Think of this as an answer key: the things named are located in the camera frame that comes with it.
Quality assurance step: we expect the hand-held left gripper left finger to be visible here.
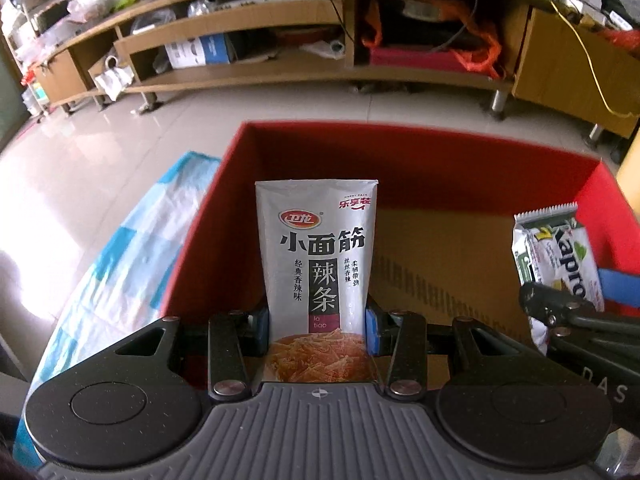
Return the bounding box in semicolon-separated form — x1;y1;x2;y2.
116;309;271;402

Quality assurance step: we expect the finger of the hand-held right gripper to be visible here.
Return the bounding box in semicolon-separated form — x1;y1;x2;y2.
597;269;640;306
519;282;640;337

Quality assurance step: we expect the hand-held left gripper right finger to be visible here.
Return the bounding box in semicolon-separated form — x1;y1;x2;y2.
365;307;526;397

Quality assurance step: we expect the white green wafer packet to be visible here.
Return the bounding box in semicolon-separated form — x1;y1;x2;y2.
511;201;606;356

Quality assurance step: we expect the grey spicy strip snack pouch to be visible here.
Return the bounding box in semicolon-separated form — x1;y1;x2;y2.
255;178;379;383

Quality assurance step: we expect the red cardboard box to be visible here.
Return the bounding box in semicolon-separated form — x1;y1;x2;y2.
159;121;640;386

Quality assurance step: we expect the blue checkered tablecloth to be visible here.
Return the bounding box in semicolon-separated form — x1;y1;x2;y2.
15;151;222;471

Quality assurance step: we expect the wooden media cabinet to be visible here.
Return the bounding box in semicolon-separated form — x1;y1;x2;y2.
30;0;640;138

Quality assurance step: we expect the red plastic bag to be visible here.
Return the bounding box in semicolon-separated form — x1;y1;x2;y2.
600;27;640;57

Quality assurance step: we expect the orange plastic bag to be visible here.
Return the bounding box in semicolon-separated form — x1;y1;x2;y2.
362;0;503;80

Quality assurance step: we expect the flat red box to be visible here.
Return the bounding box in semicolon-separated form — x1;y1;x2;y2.
370;47;476;68

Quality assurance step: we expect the blue white carton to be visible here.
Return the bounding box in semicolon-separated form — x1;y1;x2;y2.
165;35;236;70

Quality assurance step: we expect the crumpled white plastic bag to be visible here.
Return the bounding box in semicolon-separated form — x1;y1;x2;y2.
300;39;347;59

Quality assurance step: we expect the cluttered white shelf rack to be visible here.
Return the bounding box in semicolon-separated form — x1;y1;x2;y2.
0;0;56;118

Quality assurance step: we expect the yellow cable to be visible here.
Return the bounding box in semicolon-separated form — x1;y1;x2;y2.
550;0;640;118

